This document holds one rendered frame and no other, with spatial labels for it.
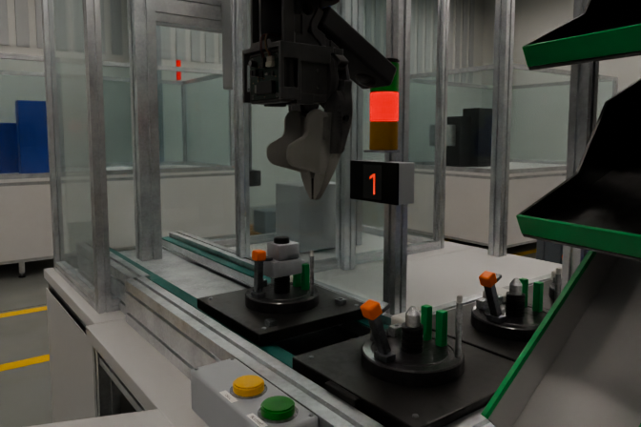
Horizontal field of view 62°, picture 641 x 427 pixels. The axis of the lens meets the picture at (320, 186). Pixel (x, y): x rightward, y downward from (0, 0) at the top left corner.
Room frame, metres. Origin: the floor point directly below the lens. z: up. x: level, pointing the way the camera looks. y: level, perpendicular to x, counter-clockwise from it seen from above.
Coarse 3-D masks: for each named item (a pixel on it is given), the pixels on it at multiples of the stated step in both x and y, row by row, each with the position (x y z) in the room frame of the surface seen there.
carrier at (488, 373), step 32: (416, 320) 0.70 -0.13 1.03; (320, 352) 0.75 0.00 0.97; (352, 352) 0.75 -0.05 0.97; (416, 352) 0.70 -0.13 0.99; (448, 352) 0.70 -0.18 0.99; (480, 352) 0.75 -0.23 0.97; (320, 384) 0.68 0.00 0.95; (352, 384) 0.65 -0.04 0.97; (384, 384) 0.65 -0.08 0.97; (416, 384) 0.64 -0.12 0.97; (448, 384) 0.65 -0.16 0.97; (480, 384) 0.65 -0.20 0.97; (384, 416) 0.58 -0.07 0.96; (416, 416) 0.57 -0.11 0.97; (448, 416) 0.58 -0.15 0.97
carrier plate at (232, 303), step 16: (320, 288) 1.08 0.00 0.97; (208, 304) 0.97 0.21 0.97; (224, 304) 0.97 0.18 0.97; (240, 304) 0.97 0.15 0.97; (320, 304) 0.97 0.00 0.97; (336, 304) 0.97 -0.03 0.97; (352, 304) 0.97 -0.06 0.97; (224, 320) 0.92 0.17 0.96; (240, 320) 0.88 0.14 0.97; (256, 320) 0.88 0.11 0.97; (288, 320) 0.88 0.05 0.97; (304, 320) 0.88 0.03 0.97; (320, 320) 0.89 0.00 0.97; (336, 320) 0.91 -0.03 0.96; (352, 320) 0.93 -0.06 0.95; (256, 336) 0.83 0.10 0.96; (272, 336) 0.83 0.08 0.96; (288, 336) 0.85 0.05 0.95
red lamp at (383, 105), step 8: (376, 96) 0.92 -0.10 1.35; (384, 96) 0.91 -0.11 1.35; (392, 96) 0.92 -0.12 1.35; (376, 104) 0.92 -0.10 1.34; (384, 104) 0.91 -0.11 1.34; (392, 104) 0.92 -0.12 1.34; (376, 112) 0.92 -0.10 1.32; (384, 112) 0.91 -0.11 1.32; (392, 112) 0.92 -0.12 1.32; (376, 120) 0.92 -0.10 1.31; (384, 120) 0.91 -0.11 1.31; (392, 120) 0.92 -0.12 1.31
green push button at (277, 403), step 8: (264, 400) 0.60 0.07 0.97; (272, 400) 0.60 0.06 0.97; (280, 400) 0.60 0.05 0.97; (288, 400) 0.60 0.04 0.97; (264, 408) 0.59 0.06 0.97; (272, 408) 0.59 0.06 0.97; (280, 408) 0.59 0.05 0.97; (288, 408) 0.59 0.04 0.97; (264, 416) 0.58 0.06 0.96; (272, 416) 0.58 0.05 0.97; (280, 416) 0.58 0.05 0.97; (288, 416) 0.58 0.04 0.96
